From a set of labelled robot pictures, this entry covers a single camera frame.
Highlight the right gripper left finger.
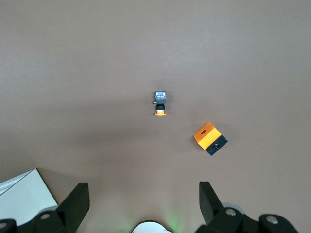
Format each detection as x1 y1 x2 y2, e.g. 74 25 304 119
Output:
34 183 90 233

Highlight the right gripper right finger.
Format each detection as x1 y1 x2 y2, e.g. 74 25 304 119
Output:
195 181 259 233

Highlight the blue-topped push button switch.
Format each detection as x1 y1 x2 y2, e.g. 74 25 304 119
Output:
152 91 168 117

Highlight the white drawer cabinet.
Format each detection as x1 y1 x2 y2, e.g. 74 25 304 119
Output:
0 168 59 220

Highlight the orange and black button box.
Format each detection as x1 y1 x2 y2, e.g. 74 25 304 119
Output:
193 121 228 157

